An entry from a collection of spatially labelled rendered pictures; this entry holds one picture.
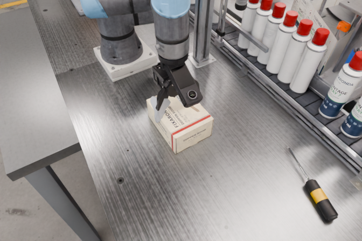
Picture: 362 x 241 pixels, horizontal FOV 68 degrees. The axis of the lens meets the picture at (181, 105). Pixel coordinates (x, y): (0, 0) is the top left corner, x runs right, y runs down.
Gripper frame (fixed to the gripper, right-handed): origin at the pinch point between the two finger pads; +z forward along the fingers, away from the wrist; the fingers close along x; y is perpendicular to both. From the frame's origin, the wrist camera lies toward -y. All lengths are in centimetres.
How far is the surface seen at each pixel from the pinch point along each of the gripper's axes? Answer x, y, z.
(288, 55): -34.5, -5.1, -9.8
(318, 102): -37.7, -17.7, 0.9
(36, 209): 63, 49, 87
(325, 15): -81, 14, 0
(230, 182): -1.5, -22.0, 5.9
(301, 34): -35.6, -6.3, -16.8
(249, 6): -35.7, 14.6, -16.1
